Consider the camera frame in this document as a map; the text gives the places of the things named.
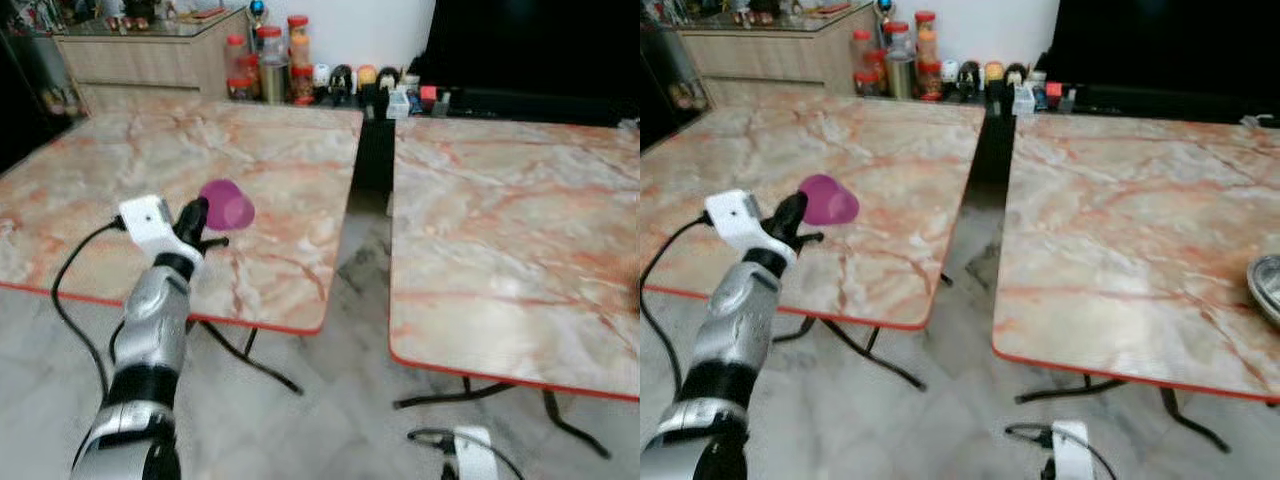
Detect purple plastic cup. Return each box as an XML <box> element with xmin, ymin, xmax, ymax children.
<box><xmin>198</xmin><ymin>179</ymin><xmax>257</xmax><ymax>233</ymax></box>
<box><xmin>799</xmin><ymin>173</ymin><xmax>861</xmax><ymax>228</ymax></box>

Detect marble folding table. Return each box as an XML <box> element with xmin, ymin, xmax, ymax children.
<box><xmin>640</xmin><ymin>97</ymin><xmax>988</xmax><ymax>392</ymax></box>
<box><xmin>991</xmin><ymin>113</ymin><xmax>1280</xmax><ymax>454</ymax></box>
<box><xmin>387</xmin><ymin>117</ymin><xmax>641</xmax><ymax>461</ymax></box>
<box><xmin>0</xmin><ymin>100</ymin><xmax>365</xmax><ymax>396</ymax></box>

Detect steel tumbler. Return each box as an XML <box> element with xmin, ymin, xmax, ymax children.
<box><xmin>887</xmin><ymin>58</ymin><xmax>918</xmax><ymax>101</ymax></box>
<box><xmin>259</xmin><ymin>62</ymin><xmax>291</xmax><ymax>106</ymax></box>

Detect light wooden cabinet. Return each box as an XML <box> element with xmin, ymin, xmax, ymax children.
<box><xmin>52</xmin><ymin>8</ymin><xmax>251</xmax><ymax>113</ymax></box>
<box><xmin>676</xmin><ymin>4</ymin><xmax>877</xmax><ymax>108</ymax></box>

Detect tall orange jar red lid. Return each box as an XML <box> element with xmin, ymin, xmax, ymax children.
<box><xmin>287</xmin><ymin>14</ymin><xmax>316</xmax><ymax>106</ymax></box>
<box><xmin>914</xmin><ymin>10</ymin><xmax>944</xmax><ymax>102</ymax></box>

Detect dark glass display cabinet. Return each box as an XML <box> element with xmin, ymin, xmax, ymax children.
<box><xmin>640</xmin><ymin>0</ymin><xmax>709</xmax><ymax>151</ymax></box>
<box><xmin>0</xmin><ymin>0</ymin><xmax>89</xmax><ymax>173</ymax></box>

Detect black television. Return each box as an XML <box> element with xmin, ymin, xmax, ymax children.
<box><xmin>1030</xmin><ymin>0</ymin><xmax>1280</xmax><ymax>125</ymax></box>
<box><xmin>408</xmin><ymin>0</ymin><xmax>641</xmax><ymax>128</ymax></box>

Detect steel bowl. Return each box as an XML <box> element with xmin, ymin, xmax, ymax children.
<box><xmin>1246</xmin><ymin>254</ymin><xmax>1280</xmax><ymax>328</ymax></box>

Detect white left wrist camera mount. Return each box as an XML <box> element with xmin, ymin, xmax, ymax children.
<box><xmin>118</xmin><ymin>194</ymin><xmax>207</xmax><ymax>267</ymax></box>
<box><xmin>703</xmin><ymin>188</ymin><xmax>799</xmax><ymax>264</ymax></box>

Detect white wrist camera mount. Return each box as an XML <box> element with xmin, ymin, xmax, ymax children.
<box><xmin>454</xmin><ymin>426</ymin><xmax>499</xmax><ymax>480</ymax></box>
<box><xmin>1050</xmin><ymin>420</ymin><xmax>1091</xmax><ymax>480</ymax></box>
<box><xmin>118</xmin><ymin>194</ymin><xmax>207</xmax><ymax>267</ymax></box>
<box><xmin>703</xmin><ymin>188</ymin><xmax>799</xmax><ymax>264</ymax></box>

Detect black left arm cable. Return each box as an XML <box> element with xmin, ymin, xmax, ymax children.
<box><xmin>50</xmin><ymin>221</ymin><xmax>128</xmax><ymax>401</ymax></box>
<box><xmin>640</xmin><ymin>216</ymin><xmax>716</xmax><ymax>393</ymax></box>

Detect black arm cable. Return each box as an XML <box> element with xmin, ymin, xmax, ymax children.
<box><xmin>640</xmin><ymin>216</ymin><xmax>716</xmax><ymax>393</ymax></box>
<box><xmin>1004</xmin><ymin>422</ymin><xmax>1119</xmax><ymax>480</ymax></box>
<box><xmin>50</xmin><ymin>221</ymin><xmax>128</xmax><ymax>401</ymax></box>
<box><xmin>407</xmin><ymin>427</ymin><xmax>527</xmax><ymax>480</ymax></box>

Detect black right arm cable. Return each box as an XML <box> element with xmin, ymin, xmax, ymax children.
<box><xmin>1004</xmin><ymin>422</ymin><xmax>1119</xmax><ymax>480</ymax></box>
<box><xmin>407</xmin><ymin>427</ymin><xmax>527</xmax><ymax>480</ymax></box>

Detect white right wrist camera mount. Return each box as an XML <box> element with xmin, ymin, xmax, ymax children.
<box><xmin>1050</xmin><ymin>420</ymin><xmax>1091</xmax><ymax>480</ymax></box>
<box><xmin>454</xmin><ymin>426</ymin><xmax>499</xmax><ymax>480</ymax></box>

